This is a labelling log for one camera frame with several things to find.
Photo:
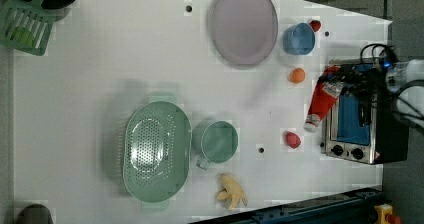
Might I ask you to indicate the yellow red emergency button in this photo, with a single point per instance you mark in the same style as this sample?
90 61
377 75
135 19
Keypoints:
383 211

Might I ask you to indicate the black toaster oven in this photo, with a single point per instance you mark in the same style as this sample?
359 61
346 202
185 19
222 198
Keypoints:
361 134

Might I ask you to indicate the orange toy fruit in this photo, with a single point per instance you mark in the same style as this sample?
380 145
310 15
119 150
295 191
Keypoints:
297 75

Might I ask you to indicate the green dish rack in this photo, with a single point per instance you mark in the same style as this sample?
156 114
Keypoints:
26 26

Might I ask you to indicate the black cylinder post lower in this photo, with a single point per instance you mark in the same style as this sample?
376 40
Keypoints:
35 214

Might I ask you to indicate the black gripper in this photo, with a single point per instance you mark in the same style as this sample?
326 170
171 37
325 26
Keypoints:
358 81

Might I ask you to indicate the green mug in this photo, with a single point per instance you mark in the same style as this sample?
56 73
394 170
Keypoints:
214 142

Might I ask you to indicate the green oval strainer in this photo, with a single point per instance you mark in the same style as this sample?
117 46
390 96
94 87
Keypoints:
157 146

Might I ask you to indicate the blue aluminium frame rail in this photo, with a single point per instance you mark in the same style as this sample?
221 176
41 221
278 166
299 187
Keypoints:
353 207

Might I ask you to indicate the peeled banana toy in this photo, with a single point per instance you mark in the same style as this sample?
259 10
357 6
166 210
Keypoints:
231 193

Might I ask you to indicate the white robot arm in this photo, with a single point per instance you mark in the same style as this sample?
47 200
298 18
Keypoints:
394 88

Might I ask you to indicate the red strawberry toy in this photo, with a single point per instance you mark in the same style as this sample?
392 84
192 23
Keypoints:
315 25

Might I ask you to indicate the blue bowl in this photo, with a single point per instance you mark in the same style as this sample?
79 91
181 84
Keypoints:
298 39

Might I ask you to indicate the pink strawberry toy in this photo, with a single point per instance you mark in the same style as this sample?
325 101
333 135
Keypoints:
292 140

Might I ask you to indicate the red ketchup bottle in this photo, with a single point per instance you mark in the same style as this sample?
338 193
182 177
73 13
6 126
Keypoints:
324 97

